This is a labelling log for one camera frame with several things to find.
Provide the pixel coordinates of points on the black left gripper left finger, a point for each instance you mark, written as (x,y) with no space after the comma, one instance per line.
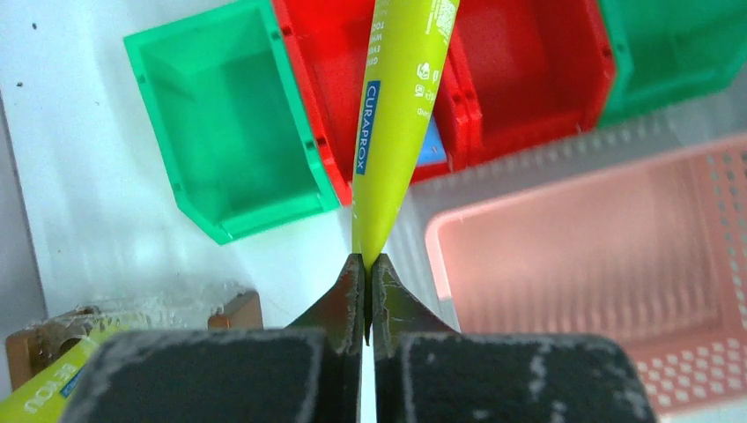
(308,371)

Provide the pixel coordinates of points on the brown wooden toothbrush holder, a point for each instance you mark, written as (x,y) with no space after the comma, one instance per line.
(31,350)

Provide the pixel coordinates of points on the green toothpaste tube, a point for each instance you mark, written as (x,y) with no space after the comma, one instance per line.
(405,60)
(45,396)

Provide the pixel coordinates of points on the green bin with toothbrushes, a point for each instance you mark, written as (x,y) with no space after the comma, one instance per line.
(232,129)

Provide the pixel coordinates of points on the red bin with toothpaste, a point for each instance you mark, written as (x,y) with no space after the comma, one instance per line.
(327,44)

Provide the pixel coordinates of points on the pink perforated basket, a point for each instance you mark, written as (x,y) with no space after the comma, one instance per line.
(651,254)

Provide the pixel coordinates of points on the green bin far right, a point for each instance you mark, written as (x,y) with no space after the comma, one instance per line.
(671,51)

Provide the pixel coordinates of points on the red bin with holder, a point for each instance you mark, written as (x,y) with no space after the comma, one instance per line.
(521,74)

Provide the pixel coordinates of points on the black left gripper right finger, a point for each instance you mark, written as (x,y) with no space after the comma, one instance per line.
(427,372)

